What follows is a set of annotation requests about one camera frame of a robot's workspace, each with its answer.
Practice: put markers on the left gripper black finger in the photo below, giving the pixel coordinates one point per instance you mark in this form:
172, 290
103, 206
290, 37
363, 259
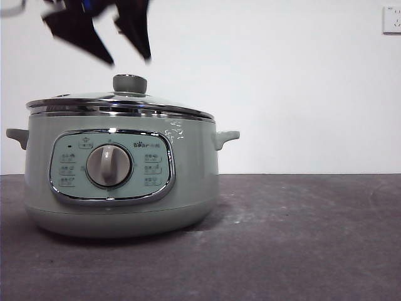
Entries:
134, 22
78, 28

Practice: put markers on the glass lid with green knob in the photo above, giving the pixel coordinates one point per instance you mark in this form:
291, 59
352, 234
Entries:
130, 84

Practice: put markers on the pale green electric cooking pot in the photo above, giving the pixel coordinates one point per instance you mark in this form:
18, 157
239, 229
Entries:
188, 175

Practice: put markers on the white wall socket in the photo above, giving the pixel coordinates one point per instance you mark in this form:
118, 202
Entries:
392, 20

